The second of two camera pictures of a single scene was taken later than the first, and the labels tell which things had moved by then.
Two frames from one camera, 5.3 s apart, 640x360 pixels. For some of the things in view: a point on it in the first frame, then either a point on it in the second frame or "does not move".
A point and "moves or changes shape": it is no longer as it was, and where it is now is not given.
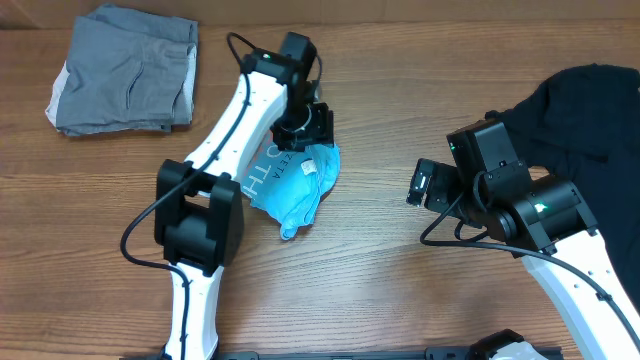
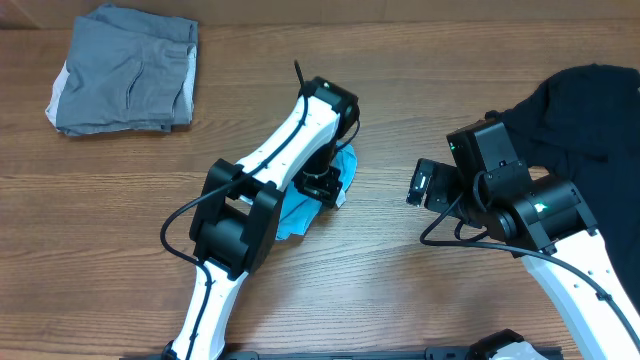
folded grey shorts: [126, 70] does not move
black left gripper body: [304, 122] -> [322, 181]
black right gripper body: [448, 185] does not move
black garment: [582, 123] does not move
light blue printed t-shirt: [287, 185] moves or changes shape
